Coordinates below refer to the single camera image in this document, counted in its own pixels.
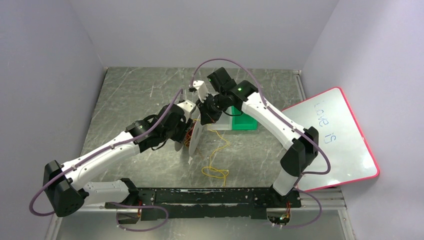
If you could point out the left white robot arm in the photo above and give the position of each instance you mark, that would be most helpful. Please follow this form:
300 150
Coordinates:
70 185

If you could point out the clear white plastic bin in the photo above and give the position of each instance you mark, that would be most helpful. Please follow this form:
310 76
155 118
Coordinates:
223 124

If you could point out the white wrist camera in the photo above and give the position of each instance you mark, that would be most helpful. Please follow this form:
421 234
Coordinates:
200 88
188 107

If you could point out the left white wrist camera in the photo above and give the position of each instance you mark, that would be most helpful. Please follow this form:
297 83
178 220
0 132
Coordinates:
188 107

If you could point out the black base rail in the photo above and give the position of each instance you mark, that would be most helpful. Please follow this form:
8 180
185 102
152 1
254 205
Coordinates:
190 203

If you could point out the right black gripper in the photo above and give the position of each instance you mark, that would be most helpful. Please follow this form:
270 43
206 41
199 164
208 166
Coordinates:
205 113

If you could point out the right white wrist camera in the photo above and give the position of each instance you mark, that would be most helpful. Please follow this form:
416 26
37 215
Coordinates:
200 88

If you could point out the green plastic bin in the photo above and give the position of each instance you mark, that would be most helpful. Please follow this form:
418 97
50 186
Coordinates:
242 121

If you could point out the white cable spool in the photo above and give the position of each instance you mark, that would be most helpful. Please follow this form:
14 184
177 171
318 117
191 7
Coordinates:
191 137

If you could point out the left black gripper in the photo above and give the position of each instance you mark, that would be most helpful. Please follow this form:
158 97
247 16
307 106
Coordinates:
185 133

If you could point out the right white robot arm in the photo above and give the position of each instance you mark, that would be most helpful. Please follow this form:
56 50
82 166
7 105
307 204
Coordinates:
301 143

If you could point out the pink framed whiteboard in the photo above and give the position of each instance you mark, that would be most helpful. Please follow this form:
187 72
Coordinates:
340 137

